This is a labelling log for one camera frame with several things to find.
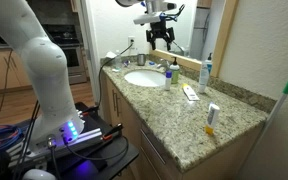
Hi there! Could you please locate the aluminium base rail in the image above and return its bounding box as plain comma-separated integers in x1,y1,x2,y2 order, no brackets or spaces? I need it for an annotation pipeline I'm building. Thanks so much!
7,128,105,164

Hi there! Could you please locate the white dome object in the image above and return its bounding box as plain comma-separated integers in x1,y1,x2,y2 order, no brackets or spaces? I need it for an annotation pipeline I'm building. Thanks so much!
22,168,57,180

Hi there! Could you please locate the tall white lotion bottle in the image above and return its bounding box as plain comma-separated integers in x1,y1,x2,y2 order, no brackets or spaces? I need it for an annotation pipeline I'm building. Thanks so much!
198,53,214,94

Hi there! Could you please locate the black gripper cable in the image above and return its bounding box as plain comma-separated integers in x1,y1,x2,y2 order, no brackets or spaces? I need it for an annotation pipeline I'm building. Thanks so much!
159,3,186,23

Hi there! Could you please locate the folded white paper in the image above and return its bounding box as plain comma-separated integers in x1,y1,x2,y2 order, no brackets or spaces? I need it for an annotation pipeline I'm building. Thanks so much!
104,50,118,60

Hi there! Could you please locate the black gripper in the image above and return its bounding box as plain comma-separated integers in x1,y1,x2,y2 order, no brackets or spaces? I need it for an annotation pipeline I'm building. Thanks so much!
146,20,176,52

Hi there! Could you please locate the metal cabinet door handle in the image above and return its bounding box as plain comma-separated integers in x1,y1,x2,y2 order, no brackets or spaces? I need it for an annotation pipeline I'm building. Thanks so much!
111,89,117,113

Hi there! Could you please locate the black robot cart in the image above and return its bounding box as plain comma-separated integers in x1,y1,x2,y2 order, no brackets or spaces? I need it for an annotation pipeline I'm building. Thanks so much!
0,101,140,180

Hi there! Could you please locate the blue orange cable coil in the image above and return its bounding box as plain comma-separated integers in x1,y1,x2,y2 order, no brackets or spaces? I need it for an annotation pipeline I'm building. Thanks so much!
0,124,23,156

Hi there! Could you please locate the black base loop cable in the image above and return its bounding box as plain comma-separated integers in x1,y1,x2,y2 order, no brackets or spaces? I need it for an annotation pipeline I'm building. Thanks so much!
63,134,130,162

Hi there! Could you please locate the wood framed mirror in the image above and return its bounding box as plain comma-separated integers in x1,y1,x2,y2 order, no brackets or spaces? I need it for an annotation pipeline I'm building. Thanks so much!
149,0,240,78

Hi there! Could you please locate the white oval sink basin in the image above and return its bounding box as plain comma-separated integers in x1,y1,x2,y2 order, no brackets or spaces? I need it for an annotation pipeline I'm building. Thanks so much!
123,69,167,88

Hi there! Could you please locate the green soap pump bottle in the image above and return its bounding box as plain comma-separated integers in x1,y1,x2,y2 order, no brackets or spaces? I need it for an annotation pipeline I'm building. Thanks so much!
169,57,181,85

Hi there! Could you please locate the black steel oven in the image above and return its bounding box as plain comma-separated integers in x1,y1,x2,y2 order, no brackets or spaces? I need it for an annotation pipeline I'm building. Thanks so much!
42,23,88,85

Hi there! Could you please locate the black power cable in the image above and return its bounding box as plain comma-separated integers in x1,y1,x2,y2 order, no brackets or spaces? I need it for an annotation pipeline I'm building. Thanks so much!
83,40,136,114

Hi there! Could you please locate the wooden vanity cabinet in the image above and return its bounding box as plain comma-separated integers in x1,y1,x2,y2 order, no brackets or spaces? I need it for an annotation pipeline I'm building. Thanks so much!
100,71,265,180

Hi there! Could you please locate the flat white yellow-capped tube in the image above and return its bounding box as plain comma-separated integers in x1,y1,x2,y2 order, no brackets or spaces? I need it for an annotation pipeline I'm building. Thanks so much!
181,83,201,102

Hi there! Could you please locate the white sunscreen tube yellow cap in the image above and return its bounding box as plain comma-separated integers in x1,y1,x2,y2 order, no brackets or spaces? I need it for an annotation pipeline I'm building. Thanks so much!
204,102,221,136

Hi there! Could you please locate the steel cup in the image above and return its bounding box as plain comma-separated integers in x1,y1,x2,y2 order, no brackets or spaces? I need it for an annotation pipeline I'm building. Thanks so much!
136,53,147,67

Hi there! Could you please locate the orange black clamp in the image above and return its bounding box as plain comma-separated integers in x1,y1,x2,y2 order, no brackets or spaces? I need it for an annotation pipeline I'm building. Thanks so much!
102,123,124,141

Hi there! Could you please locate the black base cable bundle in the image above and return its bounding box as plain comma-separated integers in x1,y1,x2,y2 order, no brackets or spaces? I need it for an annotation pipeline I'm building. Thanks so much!
12,99,42,180

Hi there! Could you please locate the clear plastic water bottle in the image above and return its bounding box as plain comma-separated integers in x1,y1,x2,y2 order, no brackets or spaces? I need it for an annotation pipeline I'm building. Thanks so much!
113,49,123,71

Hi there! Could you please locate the metal drawer handle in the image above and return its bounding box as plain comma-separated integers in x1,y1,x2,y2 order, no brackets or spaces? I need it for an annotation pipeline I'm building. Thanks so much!
140,129,167,165

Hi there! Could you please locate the white wall outlet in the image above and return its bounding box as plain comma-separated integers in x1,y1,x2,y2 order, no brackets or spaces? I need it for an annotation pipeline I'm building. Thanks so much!
127,35,136,50

